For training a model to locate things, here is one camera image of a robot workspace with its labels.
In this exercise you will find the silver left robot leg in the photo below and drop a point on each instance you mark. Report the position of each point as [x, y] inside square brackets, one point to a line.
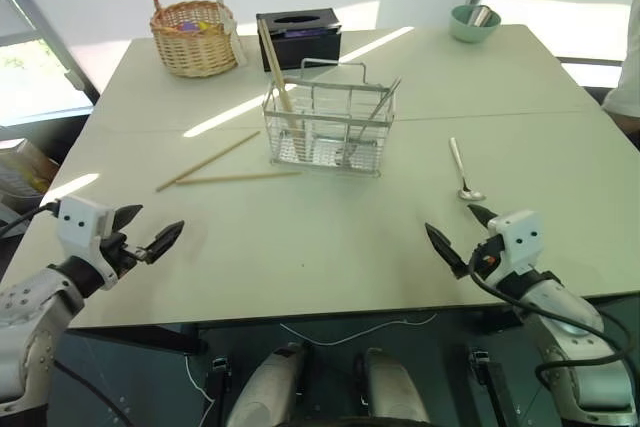
[267, 387]

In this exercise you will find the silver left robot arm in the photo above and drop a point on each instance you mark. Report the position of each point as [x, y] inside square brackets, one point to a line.
[30, 317]

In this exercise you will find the black table support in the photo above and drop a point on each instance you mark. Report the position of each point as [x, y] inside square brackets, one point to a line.
[492, 387]
[218, 387]

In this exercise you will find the person in white shirt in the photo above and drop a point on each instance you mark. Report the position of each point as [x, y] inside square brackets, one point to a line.
[627, 82]

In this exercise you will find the silver right robot leg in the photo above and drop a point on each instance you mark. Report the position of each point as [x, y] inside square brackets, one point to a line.
[395, 387]

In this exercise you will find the pale green bowl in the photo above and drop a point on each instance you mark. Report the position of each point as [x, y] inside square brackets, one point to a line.
[472, 33]

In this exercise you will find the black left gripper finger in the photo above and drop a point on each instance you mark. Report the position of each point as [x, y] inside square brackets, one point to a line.
[127, 217]
[164, 239]

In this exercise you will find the cardboard box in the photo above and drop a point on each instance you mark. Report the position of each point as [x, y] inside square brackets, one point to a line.
[25, 167]

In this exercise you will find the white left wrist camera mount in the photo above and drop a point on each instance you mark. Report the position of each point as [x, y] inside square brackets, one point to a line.
[80, 219]

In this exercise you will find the colourful items in basket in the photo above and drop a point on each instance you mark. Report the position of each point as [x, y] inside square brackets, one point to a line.
[192, 26]

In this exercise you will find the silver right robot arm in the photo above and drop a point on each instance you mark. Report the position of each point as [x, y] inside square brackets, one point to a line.
[575, 347]

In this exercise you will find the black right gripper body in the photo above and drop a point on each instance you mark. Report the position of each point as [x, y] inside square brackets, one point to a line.
[486, 257]

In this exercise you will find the silver metal cutlery piece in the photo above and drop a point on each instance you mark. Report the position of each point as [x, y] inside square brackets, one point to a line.
[377, 107]

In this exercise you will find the silver robot leg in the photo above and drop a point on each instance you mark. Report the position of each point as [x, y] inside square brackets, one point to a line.
[395, 387]
[267, 387]

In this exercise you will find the black tissue box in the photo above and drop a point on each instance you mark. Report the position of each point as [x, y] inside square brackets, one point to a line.
[300, 44]

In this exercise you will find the silver metal spoon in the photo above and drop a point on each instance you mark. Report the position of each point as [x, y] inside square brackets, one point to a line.
[460, 169]

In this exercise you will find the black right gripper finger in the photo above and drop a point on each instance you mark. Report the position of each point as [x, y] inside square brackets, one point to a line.
[482, 216]
[446, 249]

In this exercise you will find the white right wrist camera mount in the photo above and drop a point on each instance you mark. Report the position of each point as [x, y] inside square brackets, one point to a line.
[520, 237]

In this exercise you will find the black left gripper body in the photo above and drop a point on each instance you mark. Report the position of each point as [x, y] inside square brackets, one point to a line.
[120, 254]

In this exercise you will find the wooden chopstick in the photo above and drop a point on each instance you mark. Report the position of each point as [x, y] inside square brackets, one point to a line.
[276, 69]
[240, 177]
[210, 161]
[280, 78]

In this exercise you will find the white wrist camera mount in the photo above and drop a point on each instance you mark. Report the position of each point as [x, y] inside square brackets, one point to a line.
[80, 219]
[520, 237]

